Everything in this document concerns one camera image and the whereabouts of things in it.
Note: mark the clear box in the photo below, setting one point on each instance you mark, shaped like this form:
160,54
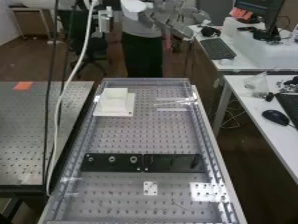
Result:
147,140

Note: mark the small white box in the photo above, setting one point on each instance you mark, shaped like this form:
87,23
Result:
116,99

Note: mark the black plate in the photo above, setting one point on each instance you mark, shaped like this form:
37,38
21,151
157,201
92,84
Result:
133,163

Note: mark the small white square plate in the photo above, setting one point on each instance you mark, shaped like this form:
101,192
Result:
151,188

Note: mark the black keyboard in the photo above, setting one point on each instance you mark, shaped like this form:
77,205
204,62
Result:
290,108
217,48

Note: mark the clear plastic bag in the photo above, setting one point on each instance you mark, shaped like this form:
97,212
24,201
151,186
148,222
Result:
257,83

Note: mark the white desk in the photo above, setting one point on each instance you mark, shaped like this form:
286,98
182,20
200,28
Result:
261,61
261,133

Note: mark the black headphones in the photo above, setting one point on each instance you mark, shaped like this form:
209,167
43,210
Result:
210,31

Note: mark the black computer mouse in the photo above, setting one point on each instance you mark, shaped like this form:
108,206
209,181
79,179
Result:
276,117

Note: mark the orange tape patch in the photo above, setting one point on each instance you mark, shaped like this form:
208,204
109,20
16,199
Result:
23,86

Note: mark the black monitor stand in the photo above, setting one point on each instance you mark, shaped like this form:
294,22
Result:
266,35

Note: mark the orange paper note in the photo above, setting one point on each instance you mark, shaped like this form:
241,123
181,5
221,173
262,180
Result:
240,13

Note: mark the black computer monitor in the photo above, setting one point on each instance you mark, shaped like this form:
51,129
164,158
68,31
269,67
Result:
260,8

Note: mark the flat white base plate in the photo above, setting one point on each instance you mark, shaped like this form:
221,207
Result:
100,112

